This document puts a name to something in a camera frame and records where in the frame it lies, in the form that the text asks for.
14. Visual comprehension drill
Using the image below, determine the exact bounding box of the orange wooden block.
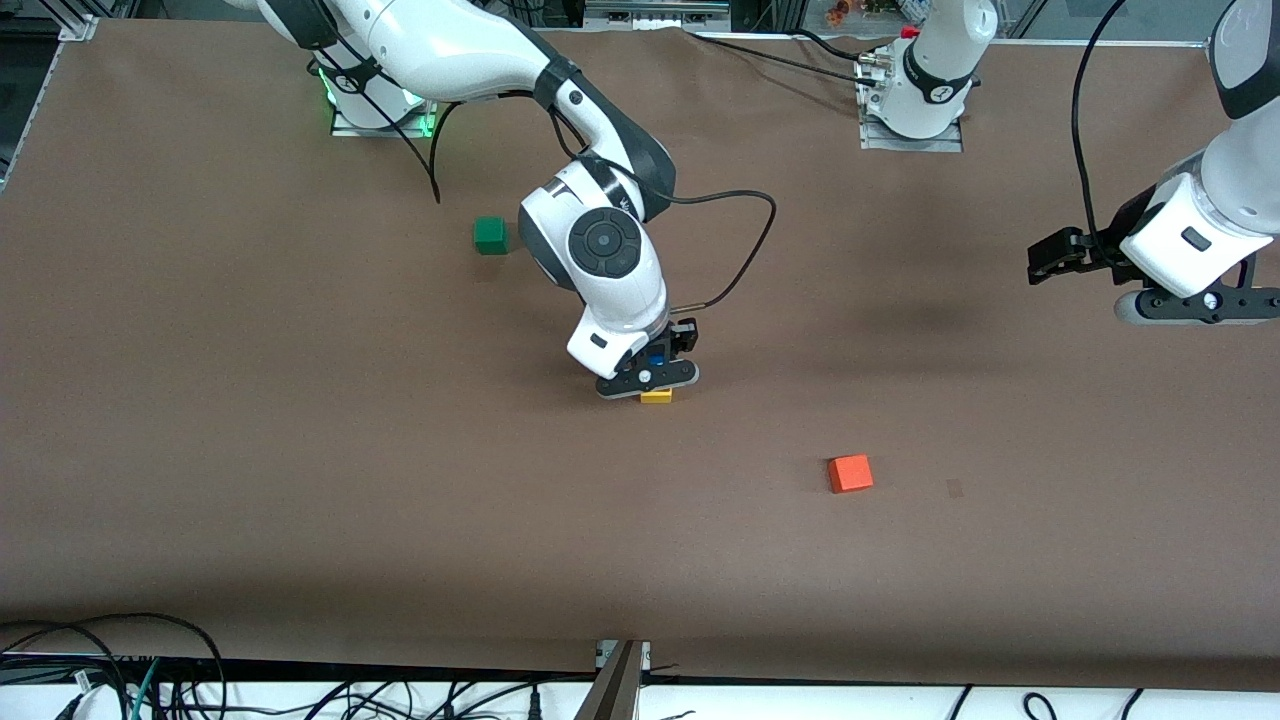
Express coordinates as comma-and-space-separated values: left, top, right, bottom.
827, 454, 874, 494

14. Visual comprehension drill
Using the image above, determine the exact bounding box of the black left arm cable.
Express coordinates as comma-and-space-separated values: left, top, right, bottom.
1070, 0, 1136, 271

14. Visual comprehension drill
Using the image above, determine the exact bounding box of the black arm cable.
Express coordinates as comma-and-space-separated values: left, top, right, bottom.
1070, 0, 1136, 271
305, 55, 779, 309

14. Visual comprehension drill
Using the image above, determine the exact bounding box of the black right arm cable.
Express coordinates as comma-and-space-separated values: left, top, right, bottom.
305, 55, 779, 309

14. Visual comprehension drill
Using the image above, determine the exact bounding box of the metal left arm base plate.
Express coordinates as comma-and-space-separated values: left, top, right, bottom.
856, 52, 965, 153

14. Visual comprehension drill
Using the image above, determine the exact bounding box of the black cable across table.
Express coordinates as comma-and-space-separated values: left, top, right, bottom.
685, 30, 881, 89

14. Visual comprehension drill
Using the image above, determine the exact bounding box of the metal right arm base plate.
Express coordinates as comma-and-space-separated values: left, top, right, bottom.
330, 70, 441, 139

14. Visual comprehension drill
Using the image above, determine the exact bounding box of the silver rail behind table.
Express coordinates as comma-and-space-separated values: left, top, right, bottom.
585, 0, 733, 28

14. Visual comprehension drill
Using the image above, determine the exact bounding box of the aluminium profile post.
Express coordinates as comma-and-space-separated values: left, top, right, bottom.
575, 640, 651, 720

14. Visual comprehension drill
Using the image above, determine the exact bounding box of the black looped floor cable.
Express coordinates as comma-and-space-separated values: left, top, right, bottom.
0, 612, 229, 720

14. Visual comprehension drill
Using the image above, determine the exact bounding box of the teal cable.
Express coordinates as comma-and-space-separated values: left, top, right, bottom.
128, 660, 163, 720

